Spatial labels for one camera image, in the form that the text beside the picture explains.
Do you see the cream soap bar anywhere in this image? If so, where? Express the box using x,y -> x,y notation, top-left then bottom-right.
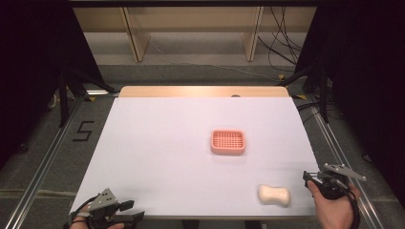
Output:
257,183 -> 291,208

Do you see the person's left hand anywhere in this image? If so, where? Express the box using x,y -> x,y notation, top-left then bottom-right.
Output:
67,203 -> 126,229

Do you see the white table cover sheet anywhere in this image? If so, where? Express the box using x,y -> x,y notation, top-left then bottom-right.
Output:
70,96 -> 320,218

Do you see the bundle of black cables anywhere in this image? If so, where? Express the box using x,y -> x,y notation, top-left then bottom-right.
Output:
257,6 -> 304,73

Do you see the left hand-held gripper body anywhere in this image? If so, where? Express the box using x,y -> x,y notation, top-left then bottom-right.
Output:
85,187 -> 124,229

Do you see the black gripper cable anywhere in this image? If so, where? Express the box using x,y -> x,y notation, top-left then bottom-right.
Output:
345,185 -> 363,229
62,195 -> 98,229

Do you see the aluminium floor rail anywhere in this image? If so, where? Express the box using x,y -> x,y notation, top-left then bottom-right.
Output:
307,94 -> 385,229
3,94 -> 87,229

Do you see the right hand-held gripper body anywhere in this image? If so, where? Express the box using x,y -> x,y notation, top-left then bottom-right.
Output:
317,163 -> 368,201

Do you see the person's right hand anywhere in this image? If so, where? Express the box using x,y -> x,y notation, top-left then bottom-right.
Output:
307,180 -> 363,229

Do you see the black curtain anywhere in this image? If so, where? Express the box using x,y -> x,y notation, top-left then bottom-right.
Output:
0,0 -> 107,171
294,0 -> 405,209

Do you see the pink slotted soap dish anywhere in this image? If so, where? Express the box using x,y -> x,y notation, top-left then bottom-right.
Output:
210,129 -> 246,156

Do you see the beige wooden shelf unit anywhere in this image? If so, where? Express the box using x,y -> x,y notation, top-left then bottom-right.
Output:
72,6 -> 319,64

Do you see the black stand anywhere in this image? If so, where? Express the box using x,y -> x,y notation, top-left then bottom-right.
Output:
277,62 -> 332,124
57,67 -> 117,129

